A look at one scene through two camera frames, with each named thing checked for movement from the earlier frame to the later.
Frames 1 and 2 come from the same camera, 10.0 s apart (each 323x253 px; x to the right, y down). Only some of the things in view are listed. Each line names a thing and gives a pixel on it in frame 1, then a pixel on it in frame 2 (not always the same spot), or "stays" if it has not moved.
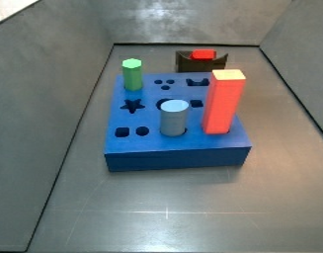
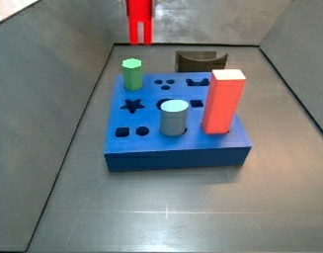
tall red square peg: (224, 90) stays
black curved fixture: (187, 65) stays
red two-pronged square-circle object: (203, 54) to (140, 12)
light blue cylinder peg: (172, 117) stays
